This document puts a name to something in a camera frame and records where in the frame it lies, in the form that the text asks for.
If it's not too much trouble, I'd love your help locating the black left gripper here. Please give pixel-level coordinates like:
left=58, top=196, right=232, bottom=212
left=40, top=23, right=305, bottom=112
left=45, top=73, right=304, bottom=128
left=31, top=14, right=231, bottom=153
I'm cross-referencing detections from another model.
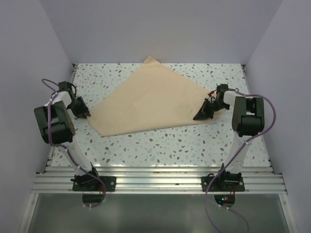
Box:
left=67, top=96, right=90, bottom=119

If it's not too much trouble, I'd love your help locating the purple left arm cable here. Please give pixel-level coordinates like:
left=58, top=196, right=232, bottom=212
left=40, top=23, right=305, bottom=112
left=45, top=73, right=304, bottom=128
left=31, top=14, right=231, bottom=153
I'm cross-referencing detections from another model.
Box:
left=41, top=78, right=107, bottom=208

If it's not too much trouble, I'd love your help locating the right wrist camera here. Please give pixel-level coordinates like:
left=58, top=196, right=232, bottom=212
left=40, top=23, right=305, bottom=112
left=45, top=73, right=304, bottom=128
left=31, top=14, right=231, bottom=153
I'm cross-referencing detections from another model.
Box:
left=208, top=90, right=217, bottom=97

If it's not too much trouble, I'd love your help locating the aluminium rail frame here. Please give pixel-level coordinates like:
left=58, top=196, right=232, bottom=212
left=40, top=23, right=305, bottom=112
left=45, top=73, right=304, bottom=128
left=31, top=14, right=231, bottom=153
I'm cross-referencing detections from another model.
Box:
left=18, top=63, right=299, bottom=233

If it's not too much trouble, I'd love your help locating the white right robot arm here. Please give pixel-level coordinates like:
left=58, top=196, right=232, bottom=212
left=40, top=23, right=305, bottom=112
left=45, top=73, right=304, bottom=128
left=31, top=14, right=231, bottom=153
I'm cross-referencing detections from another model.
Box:
left=193, top=84, right=265, bottom=191

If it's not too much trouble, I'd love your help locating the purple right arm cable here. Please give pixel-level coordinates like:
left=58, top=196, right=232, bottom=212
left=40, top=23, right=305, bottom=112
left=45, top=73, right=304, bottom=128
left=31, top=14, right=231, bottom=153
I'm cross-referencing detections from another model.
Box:
left=204, top=88, right=277, bottom=233

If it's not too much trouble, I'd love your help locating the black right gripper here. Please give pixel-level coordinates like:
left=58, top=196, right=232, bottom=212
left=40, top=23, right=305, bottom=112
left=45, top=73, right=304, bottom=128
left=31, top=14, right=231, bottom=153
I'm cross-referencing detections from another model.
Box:
left=193, top=98, right=229, bottom=120

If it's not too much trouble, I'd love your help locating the beige cloth drape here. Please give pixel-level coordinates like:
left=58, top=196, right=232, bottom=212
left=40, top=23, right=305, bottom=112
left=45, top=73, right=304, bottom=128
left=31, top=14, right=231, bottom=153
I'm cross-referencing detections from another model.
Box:
left=87, top=56, right=212, bottom=136

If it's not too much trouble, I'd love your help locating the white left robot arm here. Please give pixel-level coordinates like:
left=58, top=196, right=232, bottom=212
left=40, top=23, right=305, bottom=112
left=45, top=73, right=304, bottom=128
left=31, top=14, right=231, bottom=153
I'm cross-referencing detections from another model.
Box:
left=34, top=81, right=101, bottom=191

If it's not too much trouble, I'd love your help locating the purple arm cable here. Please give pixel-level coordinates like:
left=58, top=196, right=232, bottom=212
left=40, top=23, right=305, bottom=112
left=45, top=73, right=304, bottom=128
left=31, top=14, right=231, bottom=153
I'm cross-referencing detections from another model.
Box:
left=41, top=78, right=107, bottom=208
left=204, top=88, right=277, bottom=233

